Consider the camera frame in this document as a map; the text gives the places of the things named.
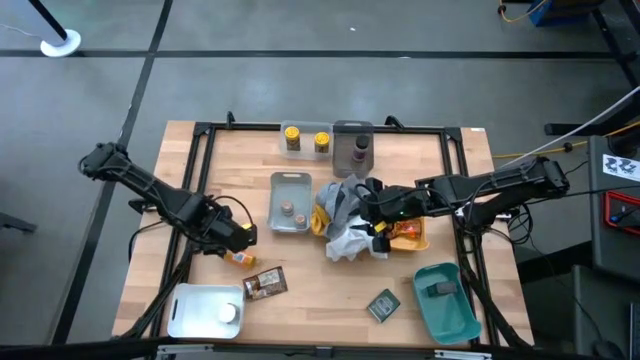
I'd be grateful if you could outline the white plastic bag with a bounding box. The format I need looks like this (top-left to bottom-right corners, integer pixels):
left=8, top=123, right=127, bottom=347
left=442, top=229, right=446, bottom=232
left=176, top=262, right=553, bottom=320
left=325, top=219, right=389, bottom=264

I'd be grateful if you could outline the white round pole base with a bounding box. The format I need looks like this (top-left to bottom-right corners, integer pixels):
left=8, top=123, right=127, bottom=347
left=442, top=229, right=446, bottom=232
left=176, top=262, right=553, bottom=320
left=39, top=28, right=83, bottom=58

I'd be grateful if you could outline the white printed sticker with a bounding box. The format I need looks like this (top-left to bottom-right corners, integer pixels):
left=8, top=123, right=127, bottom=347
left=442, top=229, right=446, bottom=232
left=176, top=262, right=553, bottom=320
left=602, top=153, right=640, bottom=183

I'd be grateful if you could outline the clear plastic bin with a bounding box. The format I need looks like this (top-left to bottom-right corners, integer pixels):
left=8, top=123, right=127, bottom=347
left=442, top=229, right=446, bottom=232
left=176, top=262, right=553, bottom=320
left=278, top=119, right=335, bottom=162

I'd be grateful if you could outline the dark grey spice packet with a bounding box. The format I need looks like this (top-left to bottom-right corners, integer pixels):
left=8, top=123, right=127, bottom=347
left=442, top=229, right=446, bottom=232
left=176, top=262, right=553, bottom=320
left=425, top=280, right=459, bottom=298

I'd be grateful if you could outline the white cable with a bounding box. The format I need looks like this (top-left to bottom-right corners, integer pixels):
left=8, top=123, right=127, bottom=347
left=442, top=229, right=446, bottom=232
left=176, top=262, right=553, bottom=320
left=499, top=84, right=640, bottom=170

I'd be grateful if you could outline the brown foil spice packet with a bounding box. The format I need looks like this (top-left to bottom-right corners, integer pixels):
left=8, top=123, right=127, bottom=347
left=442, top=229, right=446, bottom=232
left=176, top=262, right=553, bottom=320
left=242, top=265, right=290, bottom=302

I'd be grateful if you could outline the teal plastic bin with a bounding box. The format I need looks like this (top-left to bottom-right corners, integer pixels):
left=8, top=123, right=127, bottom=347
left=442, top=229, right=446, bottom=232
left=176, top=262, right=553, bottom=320
left=412, top=262, right=483, bottom=346

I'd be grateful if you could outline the black pole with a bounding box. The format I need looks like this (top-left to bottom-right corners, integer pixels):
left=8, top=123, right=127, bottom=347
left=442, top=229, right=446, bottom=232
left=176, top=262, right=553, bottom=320
left=27, top=0, right=69, bottom=42

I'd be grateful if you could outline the white-lid bagel seasoning jar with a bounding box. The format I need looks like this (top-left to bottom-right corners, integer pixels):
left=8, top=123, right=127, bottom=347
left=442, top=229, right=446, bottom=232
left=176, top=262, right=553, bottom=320
left=217, top=302, right=238, bottom=324

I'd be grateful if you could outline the purple spice bottle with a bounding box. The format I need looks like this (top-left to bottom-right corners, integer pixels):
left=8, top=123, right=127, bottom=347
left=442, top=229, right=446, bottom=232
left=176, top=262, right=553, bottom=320
left=351, top=134, right=372, bottom=164

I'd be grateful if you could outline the black computer mouse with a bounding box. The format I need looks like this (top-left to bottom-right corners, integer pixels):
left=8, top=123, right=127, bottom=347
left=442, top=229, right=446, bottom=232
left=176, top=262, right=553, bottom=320
left=593, top=339, right=625, bottom=360

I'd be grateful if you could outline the grey cloth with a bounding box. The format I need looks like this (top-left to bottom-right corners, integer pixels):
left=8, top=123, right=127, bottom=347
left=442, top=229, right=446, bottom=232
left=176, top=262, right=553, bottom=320
left=314, top=173, right=374, bottom=240

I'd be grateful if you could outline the red-framed device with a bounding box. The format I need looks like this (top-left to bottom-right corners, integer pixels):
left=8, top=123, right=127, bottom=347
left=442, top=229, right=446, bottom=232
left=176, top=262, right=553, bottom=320
left=602, top=189, right=640, bottom=237

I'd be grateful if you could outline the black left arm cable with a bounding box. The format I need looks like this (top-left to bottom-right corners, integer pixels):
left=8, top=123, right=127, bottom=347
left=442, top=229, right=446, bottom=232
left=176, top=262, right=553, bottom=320
left=213, top=193, right=255, bottom=227

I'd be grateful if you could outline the yellow cable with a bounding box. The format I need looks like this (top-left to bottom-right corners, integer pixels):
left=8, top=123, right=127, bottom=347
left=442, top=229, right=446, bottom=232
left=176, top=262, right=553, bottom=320
left=492, top=119, right=640, bottom=160
left=497, top=0, right=549, bottom=24

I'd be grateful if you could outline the black cabinet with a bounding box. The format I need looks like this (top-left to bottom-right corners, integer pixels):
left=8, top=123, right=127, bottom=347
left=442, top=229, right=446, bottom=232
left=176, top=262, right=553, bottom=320
left=587, top=134, right=640, bottom=271

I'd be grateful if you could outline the dark grey plastic bin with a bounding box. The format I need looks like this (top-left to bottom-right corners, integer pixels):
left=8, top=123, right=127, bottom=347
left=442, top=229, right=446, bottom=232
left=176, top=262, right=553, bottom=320
left=331, top=119, right=375, bottom=180

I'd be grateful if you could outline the black furniture foot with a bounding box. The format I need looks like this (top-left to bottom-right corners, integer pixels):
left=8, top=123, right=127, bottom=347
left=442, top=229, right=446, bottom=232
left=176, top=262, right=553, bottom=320
left=0, top=212, right=39, bottom=235

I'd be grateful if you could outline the blue box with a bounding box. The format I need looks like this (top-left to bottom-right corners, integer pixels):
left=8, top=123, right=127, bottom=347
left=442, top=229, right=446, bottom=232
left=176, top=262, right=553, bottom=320
left=527, top=0, right=601, bottom=27

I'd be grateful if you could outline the light grey plastic bin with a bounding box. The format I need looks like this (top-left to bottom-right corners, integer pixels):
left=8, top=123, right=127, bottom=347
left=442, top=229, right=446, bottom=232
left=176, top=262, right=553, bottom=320
left=266, top=171, right=314, bottom=235

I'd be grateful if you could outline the shiny orange spice packet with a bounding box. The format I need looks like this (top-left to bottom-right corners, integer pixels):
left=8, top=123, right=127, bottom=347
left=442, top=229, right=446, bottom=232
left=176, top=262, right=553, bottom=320
left=389, top=218, right=424, bottom=240

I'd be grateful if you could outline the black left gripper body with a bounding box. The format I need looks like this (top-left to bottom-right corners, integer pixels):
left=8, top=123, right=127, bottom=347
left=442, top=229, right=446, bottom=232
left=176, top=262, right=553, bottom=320
left=202, top=212, right=251, bottom=254

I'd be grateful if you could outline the black front crossbar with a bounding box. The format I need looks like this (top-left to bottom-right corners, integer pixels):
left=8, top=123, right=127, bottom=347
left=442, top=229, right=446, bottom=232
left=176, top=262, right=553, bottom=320
left=0, top=337, right=640, bottom=360

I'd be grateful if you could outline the white plastic bin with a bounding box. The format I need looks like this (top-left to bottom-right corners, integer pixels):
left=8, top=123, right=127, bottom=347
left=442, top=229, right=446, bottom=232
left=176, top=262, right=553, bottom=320
left=166, top=282, right=246, bottom=341

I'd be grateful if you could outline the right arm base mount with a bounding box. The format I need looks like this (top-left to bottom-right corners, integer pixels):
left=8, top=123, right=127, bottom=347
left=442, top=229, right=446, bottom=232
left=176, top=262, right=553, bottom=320
left=453, top=203, right=514, bottom=225

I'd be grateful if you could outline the orange spice bottle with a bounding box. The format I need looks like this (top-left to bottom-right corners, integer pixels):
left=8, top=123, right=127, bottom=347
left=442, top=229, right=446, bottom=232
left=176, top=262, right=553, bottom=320
left=222, top=249, right=258, bottom=270

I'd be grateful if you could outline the black metal stand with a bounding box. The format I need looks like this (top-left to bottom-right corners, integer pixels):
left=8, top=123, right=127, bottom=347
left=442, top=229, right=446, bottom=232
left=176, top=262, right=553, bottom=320
left=543, top=0, right=640, bottom=137

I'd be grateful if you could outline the dark green spice packet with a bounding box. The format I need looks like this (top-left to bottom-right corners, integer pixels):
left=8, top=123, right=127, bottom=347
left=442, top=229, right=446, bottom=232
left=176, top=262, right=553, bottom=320
left=366, top=288, right=402, bottom=324

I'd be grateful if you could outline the black metal table frame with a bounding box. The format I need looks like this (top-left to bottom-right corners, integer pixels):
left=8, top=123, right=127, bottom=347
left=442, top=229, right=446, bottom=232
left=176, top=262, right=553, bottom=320
left=119, top=110, right=536, bottom=351

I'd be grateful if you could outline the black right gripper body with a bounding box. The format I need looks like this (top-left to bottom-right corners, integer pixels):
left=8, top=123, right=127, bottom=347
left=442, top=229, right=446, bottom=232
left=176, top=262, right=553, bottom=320
left=357, top=185, right=427, bottom=227

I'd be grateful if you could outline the mustard yellow plastic bin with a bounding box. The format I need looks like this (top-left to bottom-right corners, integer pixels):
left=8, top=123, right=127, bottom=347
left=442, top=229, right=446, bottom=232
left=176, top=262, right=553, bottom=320
left=384, top=217, right=431, bottom=252

